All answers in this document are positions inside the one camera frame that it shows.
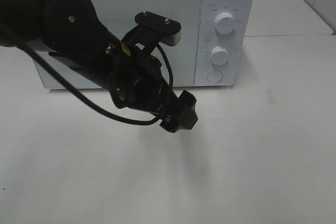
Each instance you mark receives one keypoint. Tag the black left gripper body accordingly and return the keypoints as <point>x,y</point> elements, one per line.
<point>136,80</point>

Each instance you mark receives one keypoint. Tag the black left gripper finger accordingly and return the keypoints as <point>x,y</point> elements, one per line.
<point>179,118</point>
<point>187,99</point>

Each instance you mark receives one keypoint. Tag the round white door button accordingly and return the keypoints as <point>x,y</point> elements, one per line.
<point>215,76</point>

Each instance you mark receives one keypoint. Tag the white microwave door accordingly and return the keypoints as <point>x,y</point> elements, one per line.
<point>119,17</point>

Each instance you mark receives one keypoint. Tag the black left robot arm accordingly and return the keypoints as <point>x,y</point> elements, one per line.
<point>71,32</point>

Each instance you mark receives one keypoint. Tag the lower white microwave knob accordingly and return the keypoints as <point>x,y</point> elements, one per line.
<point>219,56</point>

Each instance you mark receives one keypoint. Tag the white microwave knob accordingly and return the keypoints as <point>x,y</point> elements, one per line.
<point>219,56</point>
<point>225,22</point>

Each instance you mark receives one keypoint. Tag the upper white microwave knob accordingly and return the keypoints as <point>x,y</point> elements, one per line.
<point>225,22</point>

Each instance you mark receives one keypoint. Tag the white microwave oven body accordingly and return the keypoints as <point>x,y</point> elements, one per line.
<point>208,38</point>

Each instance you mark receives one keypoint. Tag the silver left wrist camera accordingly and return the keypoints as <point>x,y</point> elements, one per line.
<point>155,29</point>

